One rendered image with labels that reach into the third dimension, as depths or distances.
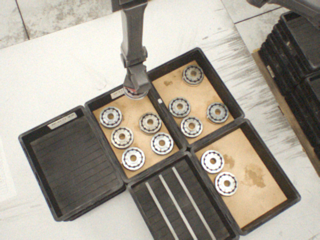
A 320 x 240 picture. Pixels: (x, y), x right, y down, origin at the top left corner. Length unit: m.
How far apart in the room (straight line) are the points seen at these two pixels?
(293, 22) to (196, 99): 1.03
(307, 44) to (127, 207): 1.49
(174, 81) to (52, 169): 0.69
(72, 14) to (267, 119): 1.80
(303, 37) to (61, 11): 1.84
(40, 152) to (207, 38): 1.05
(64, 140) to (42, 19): 1.53
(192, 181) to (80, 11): 1.84
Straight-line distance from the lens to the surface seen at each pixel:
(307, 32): 2.33
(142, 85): 1.07
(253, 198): 1.49
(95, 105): 1.47
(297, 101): 2.34
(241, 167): 1.49
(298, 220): 1.69
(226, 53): 1.82
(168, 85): 1.55
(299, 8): 1.08
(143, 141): 1.45
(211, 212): 1.44
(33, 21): 2.87
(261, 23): 2.88
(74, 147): 1.49
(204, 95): 1.55
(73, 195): 1.45
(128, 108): 1.50
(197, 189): 1.44
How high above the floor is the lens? 2.24
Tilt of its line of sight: 72 degrees down
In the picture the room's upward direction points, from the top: 6 degrees clockwise
